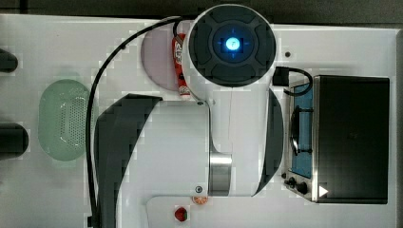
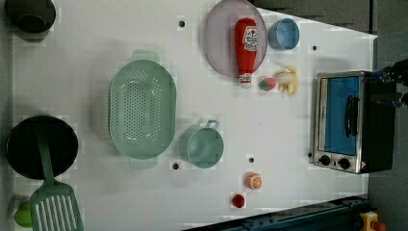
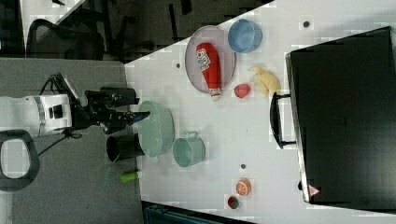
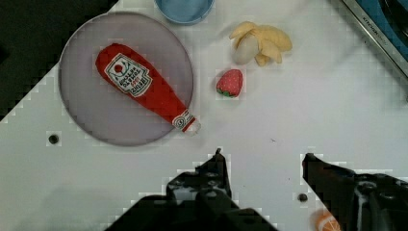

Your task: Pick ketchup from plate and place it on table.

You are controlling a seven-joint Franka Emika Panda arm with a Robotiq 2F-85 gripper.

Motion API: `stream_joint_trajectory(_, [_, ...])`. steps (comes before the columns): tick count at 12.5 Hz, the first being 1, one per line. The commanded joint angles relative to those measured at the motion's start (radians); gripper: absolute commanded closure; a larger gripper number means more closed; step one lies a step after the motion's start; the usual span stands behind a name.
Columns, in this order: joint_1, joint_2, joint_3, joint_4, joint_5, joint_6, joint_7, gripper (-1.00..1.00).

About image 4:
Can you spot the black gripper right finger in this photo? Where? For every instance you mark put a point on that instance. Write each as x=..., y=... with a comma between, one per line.
x=358, y=201

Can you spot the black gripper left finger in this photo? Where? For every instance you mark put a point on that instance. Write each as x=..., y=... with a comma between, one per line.
x=198, y=200

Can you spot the red plush ketchup bottle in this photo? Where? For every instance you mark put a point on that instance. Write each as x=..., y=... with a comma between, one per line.
x=132, y=74

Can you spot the grey round plate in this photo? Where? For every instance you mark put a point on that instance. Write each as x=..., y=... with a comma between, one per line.
x=96, y=106

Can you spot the orange slice toy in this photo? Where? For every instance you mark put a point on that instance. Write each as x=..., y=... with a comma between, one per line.
x=322, y=220

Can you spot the red plush strawberry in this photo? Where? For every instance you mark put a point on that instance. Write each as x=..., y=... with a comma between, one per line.
x=230, y=83

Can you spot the yellow plush peeled banana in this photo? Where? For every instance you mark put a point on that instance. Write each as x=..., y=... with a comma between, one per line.
x=261, y=43

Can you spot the blue bowl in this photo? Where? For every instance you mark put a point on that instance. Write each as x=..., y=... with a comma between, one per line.
x=184, y=12

